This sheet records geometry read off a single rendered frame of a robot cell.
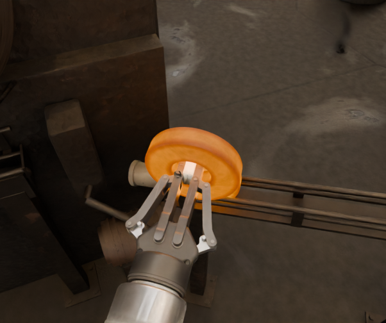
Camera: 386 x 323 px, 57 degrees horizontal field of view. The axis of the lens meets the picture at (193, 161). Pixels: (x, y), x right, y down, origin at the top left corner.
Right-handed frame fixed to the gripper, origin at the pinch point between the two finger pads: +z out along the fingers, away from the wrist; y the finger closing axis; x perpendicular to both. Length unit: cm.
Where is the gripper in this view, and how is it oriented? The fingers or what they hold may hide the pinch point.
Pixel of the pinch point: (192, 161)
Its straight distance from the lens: 55.2
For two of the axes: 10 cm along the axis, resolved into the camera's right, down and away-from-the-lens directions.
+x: -0.2, -5.8, -8.1
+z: 2.3, -7.9, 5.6
